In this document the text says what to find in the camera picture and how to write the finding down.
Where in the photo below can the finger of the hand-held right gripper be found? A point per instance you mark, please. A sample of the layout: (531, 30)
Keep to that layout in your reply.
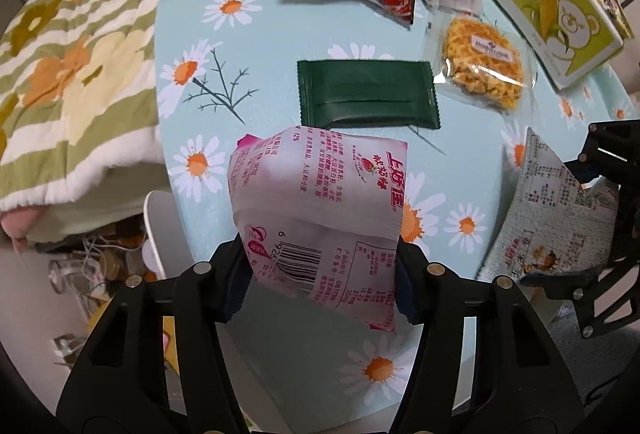
(595, 299)
(600, 149)

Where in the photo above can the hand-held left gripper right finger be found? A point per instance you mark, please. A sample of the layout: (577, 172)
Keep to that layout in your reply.
(407, 284)

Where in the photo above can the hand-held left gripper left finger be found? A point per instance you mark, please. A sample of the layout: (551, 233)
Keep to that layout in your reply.
(227, 284)

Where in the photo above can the yellow white snack packet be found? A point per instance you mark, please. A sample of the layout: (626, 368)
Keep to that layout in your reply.
(542, 209)

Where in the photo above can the pink white snack packet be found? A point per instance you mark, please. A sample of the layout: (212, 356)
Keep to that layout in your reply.
(320, 214)

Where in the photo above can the white curved chair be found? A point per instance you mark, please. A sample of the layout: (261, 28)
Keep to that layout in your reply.
(157, 234)

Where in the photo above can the clear waffle packet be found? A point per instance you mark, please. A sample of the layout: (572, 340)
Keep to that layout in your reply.
(482, 64)

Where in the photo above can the dark green snack packet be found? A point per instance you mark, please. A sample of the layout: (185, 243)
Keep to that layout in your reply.
(367, 94)

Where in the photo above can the pink cloth under blanket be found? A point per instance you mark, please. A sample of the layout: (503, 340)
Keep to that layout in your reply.
(17, 226)

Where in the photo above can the floral striped blanket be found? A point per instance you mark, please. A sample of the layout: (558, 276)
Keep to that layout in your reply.
(75, 59)

